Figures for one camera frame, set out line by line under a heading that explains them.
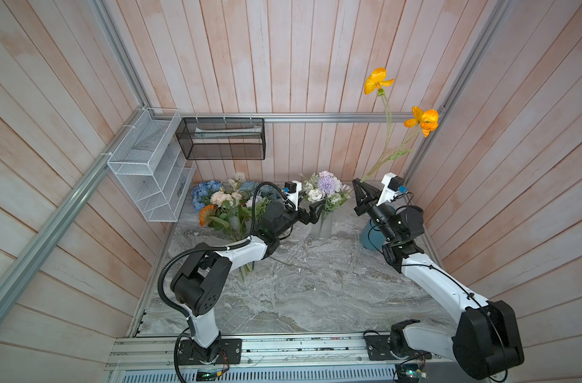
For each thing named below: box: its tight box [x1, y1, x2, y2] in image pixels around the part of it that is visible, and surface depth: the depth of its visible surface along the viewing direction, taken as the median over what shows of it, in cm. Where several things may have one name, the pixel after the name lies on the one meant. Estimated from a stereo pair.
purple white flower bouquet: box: [298, 170, 353, 212], surface depth 81 cm
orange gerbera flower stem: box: [198, 204, 217, 227], surface depth 103 cm
